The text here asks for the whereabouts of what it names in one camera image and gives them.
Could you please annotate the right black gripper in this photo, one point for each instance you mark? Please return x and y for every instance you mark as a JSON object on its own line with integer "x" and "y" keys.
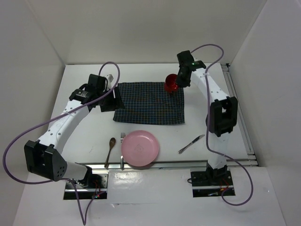
{"x": 182, "y": 84}

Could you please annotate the aluminium rail front edge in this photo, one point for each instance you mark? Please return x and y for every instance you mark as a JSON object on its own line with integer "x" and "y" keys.
{"x": 250, "y": 162}

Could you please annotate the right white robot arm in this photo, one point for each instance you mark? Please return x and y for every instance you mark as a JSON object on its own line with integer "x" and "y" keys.
{"x": 221, "y": 116}

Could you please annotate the silver table knife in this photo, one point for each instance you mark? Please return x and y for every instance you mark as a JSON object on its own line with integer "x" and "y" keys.
{"x": 191, "y": 143}

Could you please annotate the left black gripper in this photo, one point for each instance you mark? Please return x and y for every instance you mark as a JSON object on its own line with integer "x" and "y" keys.
{"x": 116, "y": 104}

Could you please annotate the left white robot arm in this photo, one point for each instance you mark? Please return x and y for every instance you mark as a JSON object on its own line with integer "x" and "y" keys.
{"x": 44, "y": 156}

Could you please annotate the dark checked cloth napkin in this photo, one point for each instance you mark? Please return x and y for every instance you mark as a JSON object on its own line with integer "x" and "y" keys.
{"x": 148, "y": 103}

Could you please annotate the red mug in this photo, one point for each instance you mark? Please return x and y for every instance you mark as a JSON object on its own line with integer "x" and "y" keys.
{"x": 170, "y": 85}

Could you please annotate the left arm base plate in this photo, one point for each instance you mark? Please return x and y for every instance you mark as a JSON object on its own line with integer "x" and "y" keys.
{"x": 96, "y": 188}

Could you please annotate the brown wooden spoon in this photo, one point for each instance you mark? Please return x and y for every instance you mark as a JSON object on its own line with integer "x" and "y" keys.
{"x": 112, "y": 143}

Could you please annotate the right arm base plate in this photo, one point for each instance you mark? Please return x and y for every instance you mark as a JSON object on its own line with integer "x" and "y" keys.
{"x": 202, "y": 186}

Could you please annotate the pink plastic plate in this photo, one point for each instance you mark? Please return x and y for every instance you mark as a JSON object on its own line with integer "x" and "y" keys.
{"x": 139, "y": 148}

